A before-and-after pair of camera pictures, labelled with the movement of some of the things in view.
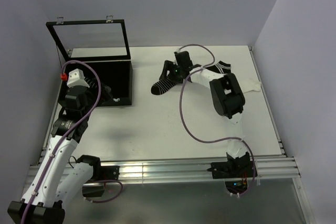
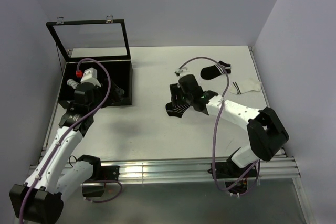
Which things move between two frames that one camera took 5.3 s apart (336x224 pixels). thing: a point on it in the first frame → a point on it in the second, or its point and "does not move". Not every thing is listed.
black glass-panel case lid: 92,40 does not move
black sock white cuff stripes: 221,67 does not move
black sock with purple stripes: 163,86 → 176,110
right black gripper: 168,66 → 175,90
